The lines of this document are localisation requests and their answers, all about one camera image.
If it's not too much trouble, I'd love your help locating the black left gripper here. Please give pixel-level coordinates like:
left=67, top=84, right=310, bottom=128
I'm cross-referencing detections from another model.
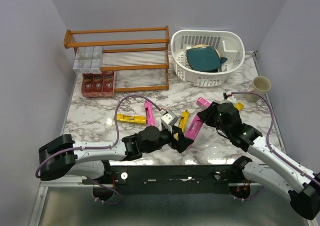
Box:
left=142, top=125, right=194, bottom=154

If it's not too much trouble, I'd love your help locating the large pink toothpaste box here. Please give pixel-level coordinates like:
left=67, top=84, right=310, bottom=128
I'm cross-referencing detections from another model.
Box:
left=196, top=97, right=211, bottom=109

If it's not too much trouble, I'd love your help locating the yellow toothpaste box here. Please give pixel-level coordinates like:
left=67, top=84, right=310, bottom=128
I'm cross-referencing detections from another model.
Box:
left=116, top=114, right=147, bottom=125
left=177, top=110, right=190, bottom=133
left=234, top=102, right=244, bottom=111

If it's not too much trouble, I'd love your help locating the red 3D toothpaste box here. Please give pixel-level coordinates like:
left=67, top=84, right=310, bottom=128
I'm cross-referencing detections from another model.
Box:
left=92, top=74, right=104, bottom=97
left=102, top=71, right=115, bottom=97
left=81, top=74, right=94, bottom=98

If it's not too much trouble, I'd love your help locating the silver toothpaste box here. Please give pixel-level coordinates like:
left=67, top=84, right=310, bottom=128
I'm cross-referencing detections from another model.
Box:
left=73, top=47, right=86, bottom=74
left=82, top=46, right=94, bottom=73
left=90, top=46, right=104, bottom=74

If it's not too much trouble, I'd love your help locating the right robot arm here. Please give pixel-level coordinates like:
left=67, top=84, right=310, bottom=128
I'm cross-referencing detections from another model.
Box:
left=197, top=102, right=320, bottom=221

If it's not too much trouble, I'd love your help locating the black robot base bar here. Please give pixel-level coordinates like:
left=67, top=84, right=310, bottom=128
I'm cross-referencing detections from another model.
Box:
left=93, top=162, right=250, bottom=199

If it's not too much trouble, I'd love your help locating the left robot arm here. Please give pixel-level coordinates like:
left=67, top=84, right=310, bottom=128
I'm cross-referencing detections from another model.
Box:
left=35, top=126, right=194, bottom=184

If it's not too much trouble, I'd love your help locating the orange wooden three-tier shelf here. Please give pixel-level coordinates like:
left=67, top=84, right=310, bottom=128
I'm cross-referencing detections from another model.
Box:
left=63, top=26, right=170, bottom=92

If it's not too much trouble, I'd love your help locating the teal square plate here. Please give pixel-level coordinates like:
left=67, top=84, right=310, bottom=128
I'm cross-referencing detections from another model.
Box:
left=186, top=46, right=222, bottom=72

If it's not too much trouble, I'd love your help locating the beige ceramic mug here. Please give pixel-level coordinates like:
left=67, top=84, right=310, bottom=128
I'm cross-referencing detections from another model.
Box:
left=245, top=76, right=272, bottom=103

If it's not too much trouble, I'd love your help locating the beige round plate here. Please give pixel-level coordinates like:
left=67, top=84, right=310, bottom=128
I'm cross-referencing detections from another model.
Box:
left=190, top=44, right=221, bottom=59

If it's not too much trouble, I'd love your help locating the white plastic basket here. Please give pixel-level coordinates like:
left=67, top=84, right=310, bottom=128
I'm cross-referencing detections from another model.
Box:
left=170, top=30, right=245, bottom=87

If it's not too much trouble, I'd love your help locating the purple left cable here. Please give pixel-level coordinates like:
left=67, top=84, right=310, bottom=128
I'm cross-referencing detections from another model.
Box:
left=34, top=94, right=171, bottom=206

